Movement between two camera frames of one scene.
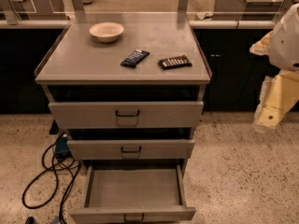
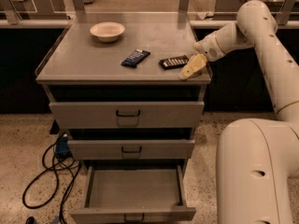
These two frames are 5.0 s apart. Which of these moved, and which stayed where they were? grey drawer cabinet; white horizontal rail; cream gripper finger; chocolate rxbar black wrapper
Moved: cream gripper finger
Stayed: grey drawer cabinet; chocolate rxbar black wrapper; white horizontal rail
